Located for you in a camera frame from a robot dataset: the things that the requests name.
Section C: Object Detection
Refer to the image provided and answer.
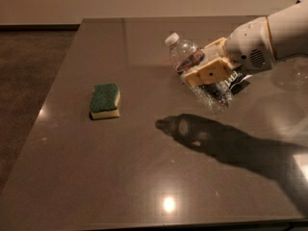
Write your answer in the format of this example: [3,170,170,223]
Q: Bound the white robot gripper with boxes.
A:
[183,17,276,87]

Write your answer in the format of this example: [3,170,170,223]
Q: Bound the clear plastic water bottle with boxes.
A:
[165,33,232,113]

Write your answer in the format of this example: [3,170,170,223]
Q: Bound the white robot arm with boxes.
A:
[182,0,308,87]

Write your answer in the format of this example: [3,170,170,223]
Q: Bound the blue crumpled chip bag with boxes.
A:
[225,71,251,95]

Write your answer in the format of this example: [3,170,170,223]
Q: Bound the green and yellow sponge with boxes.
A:
[90,84,120,120]

